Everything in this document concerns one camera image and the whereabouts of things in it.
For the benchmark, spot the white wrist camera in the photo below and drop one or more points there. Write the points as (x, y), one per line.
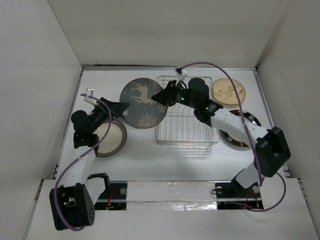
(181, 73)
(88, 95)

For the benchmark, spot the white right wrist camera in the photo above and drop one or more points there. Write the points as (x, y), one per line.
(181, 73)

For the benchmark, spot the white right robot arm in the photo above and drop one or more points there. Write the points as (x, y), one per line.
(270, 148)

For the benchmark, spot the beige leaf pattern plate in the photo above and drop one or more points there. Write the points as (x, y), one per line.
(224, 92)

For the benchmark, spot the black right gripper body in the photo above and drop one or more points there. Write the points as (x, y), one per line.
(179, 94)

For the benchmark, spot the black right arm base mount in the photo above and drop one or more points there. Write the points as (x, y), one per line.
(230, 199)

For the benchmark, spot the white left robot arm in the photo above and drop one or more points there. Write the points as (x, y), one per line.
(97, 134)

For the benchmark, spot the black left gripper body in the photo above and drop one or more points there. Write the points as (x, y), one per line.
(97, 117)

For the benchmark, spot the cream plate black glossy rim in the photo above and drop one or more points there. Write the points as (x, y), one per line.
(248, 117)

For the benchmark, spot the grey reindeer round plate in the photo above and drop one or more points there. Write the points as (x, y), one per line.
(143, 112)

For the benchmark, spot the steel wire dish rack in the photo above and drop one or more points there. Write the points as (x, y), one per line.
(180, 127)

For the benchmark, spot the cream plate brown rim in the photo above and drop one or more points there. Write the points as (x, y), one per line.
(114, 141)

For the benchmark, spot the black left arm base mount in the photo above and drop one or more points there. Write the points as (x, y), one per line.
(115, 199)

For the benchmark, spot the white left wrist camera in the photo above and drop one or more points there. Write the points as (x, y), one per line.
(88, 95)

